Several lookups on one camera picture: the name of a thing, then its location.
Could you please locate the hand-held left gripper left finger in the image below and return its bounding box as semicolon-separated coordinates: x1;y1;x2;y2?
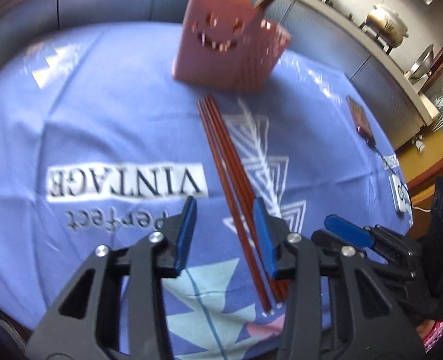
26;196;199;360

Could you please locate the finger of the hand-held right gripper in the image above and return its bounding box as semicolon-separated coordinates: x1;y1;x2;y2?
311;230;432;312
324;214;422;268

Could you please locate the pink plastic utensil holder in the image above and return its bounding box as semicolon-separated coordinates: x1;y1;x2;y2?
171;0;293;94

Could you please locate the gas stove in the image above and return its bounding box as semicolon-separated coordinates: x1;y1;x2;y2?
297;0;395;55

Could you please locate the steel bowl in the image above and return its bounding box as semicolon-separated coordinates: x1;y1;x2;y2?
407;44;436;81

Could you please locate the blue printed tablecloth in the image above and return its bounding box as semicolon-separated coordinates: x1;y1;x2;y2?
0;20;413;360

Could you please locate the dark smartphone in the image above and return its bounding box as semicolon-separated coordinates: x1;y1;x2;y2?
345;95;376;147

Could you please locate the white power bank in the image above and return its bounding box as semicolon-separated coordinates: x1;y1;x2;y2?
388;174;413;214

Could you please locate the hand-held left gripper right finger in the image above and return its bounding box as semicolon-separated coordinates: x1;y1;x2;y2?
252;197;426;360

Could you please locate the grey kitchen counter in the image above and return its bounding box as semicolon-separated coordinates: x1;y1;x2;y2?
0;0;441;151

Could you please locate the black charging cable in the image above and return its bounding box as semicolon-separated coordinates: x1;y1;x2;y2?
371;142;410;192

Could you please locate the white ceramic pot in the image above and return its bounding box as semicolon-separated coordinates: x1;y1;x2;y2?
366;4;410;47

